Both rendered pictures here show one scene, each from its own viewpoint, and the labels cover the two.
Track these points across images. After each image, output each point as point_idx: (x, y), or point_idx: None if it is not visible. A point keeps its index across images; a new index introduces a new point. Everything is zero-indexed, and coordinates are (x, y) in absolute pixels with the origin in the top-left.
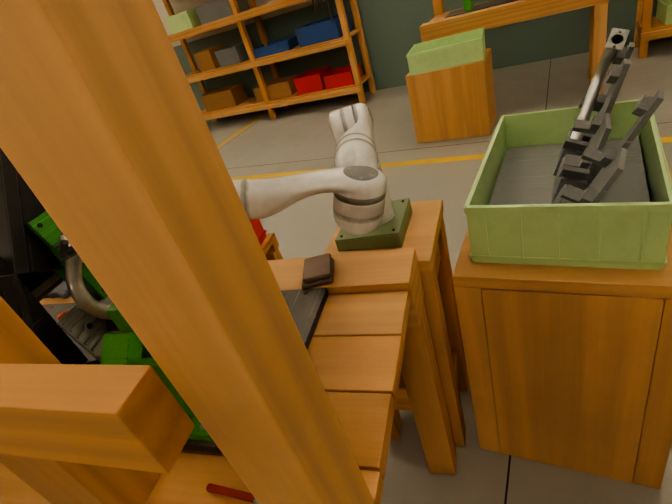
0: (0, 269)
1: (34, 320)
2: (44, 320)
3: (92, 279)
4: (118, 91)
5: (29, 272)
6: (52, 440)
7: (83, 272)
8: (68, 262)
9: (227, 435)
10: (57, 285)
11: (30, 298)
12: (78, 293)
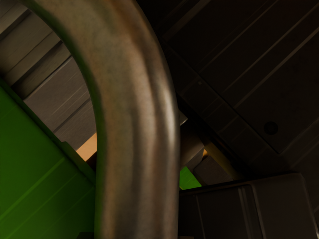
0: (318, 193)
1: (190, 27)
2: (156, 28)
3: (20, 145)
4: None
5: (248, 182)
6: None
7: (64, 181)
8: (173, 225)
9: None
10: (89, 160)
11: (206, 98)
12: (136, 33)
